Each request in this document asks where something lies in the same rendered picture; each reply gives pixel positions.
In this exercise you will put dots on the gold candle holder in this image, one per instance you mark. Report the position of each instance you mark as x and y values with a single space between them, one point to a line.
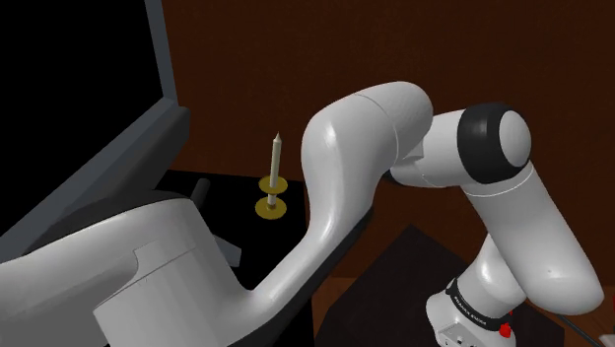
265 208

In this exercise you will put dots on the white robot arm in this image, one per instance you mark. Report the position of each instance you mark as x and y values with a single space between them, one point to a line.
336 158

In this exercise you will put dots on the black television with grey frame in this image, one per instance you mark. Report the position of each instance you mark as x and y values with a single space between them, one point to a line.
72 96

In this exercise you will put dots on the black table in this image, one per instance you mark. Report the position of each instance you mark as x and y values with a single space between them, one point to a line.
269 250

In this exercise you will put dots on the white candle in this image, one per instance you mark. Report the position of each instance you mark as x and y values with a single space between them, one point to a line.
275 158

